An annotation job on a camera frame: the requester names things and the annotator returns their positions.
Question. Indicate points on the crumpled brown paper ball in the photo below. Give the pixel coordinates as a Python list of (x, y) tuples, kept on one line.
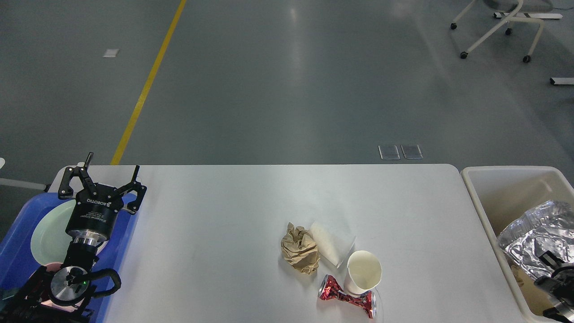
[(299, 249)]

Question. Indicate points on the white crushed paper cup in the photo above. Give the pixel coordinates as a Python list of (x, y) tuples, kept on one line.
[(334, 240)]

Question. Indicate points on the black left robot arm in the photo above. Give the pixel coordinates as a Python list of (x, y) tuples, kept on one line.
[(106, 282)]

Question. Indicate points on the mint green plate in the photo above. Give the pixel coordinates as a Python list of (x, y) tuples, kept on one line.
[(49, 240)]

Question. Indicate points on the white table leg bar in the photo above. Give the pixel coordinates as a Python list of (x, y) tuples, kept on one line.
[(561, 81)]

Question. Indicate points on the blue plastic tray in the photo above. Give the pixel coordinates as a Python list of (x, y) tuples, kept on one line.
[(16, 260)]

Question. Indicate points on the white chair base leg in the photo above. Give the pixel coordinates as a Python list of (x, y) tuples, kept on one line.
[(24, 184)]

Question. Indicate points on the crushed red can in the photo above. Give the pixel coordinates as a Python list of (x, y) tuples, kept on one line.
[(330, 289)]

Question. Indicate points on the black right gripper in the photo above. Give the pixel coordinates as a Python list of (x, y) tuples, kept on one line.
[(559, 287)]

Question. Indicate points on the silver foil container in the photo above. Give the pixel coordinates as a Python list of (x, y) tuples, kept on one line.
[(546, 227)]

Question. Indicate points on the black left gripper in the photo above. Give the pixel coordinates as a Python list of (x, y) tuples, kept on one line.
[(96, 215)]

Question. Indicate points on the white rolling chair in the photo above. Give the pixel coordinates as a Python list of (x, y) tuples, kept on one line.
[(513, 11)]

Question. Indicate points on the beige plastic bin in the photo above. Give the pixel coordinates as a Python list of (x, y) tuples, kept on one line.
[(502, 194)]

